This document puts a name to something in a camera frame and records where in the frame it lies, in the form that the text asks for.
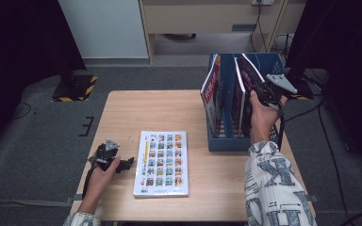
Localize white cabinet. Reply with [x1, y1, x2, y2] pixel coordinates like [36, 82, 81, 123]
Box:
[58, 0, 149, 59]

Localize black stand base yellow stripes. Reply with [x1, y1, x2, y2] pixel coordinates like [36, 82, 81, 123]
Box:
[284, 67, 316, 102]
[51, 62, 98, 103]

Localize left hand-held gripper cable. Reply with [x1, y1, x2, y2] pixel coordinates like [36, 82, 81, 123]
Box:
[81, 161, 98, 201]

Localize red and white magazine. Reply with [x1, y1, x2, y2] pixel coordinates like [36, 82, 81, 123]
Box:
[200, 54, 223, 138]

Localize black hanging cable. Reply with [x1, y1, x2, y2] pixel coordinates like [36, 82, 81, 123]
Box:
[249, 3, 268, 53]

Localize white power strip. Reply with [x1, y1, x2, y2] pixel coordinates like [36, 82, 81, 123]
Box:
[252, 0, 276, 7]

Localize person's left hand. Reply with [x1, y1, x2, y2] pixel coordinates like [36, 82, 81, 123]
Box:
[87, 154, 122, 198]

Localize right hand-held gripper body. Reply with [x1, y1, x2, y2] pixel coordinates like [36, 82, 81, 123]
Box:
[257, 73, 299, 107]

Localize right hand-held gripper cable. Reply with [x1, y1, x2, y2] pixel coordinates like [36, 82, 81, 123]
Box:
[274, 102, 287, 152]

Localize white book with picture grid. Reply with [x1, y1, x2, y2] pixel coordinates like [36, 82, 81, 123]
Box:
[133, 130, 190, 199]

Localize black tape mark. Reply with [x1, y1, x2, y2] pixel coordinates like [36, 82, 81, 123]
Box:
[78, 116, 95, 137]

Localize hand-held gripper cable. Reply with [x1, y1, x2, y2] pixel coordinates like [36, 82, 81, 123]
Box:
[81, 161, 98, 201]
[274, 102, 287, 152]

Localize thin black floor cable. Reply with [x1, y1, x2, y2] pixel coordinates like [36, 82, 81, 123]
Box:
[8, 102, 33, 122]

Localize black cable bundle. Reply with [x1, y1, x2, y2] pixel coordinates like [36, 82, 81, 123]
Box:
[272, 32, 292, 57]

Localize person's right hand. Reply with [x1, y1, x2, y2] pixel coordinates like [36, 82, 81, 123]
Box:
[249, 90, 288, 145]

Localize short black floor cable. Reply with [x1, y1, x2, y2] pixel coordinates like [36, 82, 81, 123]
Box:
[282, 100, 324, 124]

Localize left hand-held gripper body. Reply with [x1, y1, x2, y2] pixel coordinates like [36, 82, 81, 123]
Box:
[88, 138, 121, 172]

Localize black curtain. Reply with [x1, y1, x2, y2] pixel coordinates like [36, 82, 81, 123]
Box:
[0, 0, 88, 158]
[284, 0, 362, 170]

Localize long black floor cable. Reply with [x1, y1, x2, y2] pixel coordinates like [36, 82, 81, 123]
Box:
[317, 93, 362, 226]

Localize blue plastic file rack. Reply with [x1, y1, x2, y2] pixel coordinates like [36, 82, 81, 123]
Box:
[207, 52, 285, 153]

